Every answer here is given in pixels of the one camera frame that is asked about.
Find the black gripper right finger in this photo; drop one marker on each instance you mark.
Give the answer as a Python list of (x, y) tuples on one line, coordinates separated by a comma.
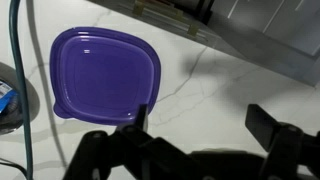
[(287, 145)]

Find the purple plastic lid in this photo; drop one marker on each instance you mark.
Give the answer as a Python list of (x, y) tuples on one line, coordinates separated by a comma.
[(102, 76)]

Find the grey bowl with blue packet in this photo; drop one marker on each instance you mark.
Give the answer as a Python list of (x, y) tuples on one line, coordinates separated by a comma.
[(11, 116)]

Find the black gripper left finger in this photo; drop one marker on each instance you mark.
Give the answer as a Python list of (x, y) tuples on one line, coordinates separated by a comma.
[(130, 146)]

